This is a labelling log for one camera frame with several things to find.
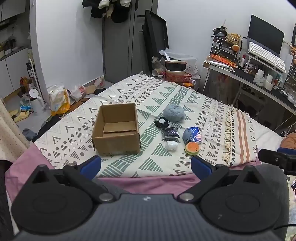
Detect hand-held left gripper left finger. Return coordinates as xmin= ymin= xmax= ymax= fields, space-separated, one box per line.
xmin=30 ymin=156 xmax=116 ymax=203

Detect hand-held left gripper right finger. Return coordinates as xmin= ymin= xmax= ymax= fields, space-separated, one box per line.
xmin=177 ymin=156 xmax=264 ymax=203

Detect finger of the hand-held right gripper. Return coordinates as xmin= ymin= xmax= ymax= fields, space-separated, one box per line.
xmin=258 ymin=147 xmax=296 ymax=176

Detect orange burger squishy toy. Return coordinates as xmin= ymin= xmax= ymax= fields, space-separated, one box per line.
xmin=184 ymin=142 xmax=201 ymax=155

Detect blue glossy packet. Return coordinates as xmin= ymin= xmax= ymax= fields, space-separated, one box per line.
xmin=186 ymin=126 xmax=204 ymax=143

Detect blue denim fabric piece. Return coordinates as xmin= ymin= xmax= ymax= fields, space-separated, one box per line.
xmin=182 ymin=129 xmax=197 ymax=146

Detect brown cardboard box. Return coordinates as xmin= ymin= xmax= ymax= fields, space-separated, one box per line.
xmin=92 ymin=103 xmax=141 ymax=157

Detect dark sequined pouch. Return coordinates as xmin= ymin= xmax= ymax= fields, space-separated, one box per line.
xmin=162 ymin=127 xmax=180 ymax=141

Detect black and white hair tie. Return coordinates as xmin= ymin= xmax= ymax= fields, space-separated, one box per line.
xmin=154 ymin=117 xmax=169 ymax=128

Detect fluffy grey-blue scrunchie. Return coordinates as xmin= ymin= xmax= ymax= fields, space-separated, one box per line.
xmin=163 ymin=104 xmax=186 ymax=123

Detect white bed sheet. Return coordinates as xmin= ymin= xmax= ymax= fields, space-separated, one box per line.
xmin=250 ymin=118 xmax=284 ymax=164

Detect pink bed sheet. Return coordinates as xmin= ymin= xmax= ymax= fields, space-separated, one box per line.
xmin=5 ymin=144 xmax=262 ymax=197

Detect yellow and white rice bag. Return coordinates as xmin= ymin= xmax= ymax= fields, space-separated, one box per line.
xmin=47 ymin=85 xmax=71 ymax=116

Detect white plastic bag red print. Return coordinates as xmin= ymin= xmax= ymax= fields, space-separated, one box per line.
xmin=70 ymin=85 xmax=87 ymax=102

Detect computer desk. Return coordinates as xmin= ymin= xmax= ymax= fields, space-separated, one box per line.
xmin=203 ymin=61 xmax=296 ymax=115

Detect white kettle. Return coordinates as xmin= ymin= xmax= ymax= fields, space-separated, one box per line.
xmin=29 ymin=89 xmax=45 ymax=115

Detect small crumpled plastic bag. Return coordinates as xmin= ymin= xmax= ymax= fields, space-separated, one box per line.
xmin=93 ymin=77 xmax=106 ymax=89

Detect beige dotted cloth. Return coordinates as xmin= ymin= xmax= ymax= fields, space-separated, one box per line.
xmin=0 ymin=98 xmax=31 ymax=161

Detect yellow slippers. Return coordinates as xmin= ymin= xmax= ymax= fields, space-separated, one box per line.
xmin=9 ymin=110 xmax=30 ymax=123

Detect dark cloth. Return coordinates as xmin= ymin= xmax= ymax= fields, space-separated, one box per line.
xmin=0 ymin=159 xmax=15 ymax=241

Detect red plastic basket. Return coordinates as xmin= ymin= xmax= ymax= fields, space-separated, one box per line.
xmin=160 ymin=71 xmax=193 ymax=84

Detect clear keyboard stand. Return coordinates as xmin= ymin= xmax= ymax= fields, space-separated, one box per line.
xmin=244 ymin=51 xmax=283 ymax=75

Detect white keyboard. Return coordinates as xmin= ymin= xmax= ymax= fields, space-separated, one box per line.
xmin=248 ymin=42 xmax=286 ymax=74

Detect stacked dark and cream bowls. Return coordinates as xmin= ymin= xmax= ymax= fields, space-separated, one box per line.
xmin=164 ymin=60 xmax=187 ymax=76

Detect red patterned flat box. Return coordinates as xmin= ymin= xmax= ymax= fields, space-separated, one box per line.
xmin=209 ymin=54 xmax=238 ymax=68

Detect clear plastic bag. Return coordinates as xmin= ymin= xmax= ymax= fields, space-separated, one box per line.
xmin=159 ymin=47 xmax=198 ymax=68

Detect grey wardrobe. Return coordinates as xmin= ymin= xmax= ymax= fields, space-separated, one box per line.
xmin=102 ymin=0 xmax=159 ymax=84

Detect grey drawer organizer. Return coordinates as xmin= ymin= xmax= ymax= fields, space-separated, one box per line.
xmin=210 ymin=36 xmax=238 ymax=62

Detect white kitchen cabinet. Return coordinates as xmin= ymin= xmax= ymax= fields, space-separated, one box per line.
xmin=0 ymin=46 xmax=31 ymax=99

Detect black computer monitor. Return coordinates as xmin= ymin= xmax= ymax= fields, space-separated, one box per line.
xmin=247 ymin=14 xmax=285 ymax=57

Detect woven bamboo basket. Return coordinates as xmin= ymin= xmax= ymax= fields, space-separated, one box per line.
xmin=226 ymin=33 xmax=241 ymax=44

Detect black hair clips pile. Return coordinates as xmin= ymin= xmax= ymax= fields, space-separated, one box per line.
xmin=211 ymin=26 xmax=228 ymax=38

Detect black flat screen panel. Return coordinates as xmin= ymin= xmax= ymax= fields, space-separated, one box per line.
xmin=142 ymin=10 xmax=169 ymax=73

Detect dark hanging clothes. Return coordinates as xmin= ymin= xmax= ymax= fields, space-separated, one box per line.
xmin=82 ymin=0 xmax=133 ymax=24

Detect white wire rack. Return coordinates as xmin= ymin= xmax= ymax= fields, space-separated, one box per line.
xmin=28 ymin=58 xmax=41 ymax=99

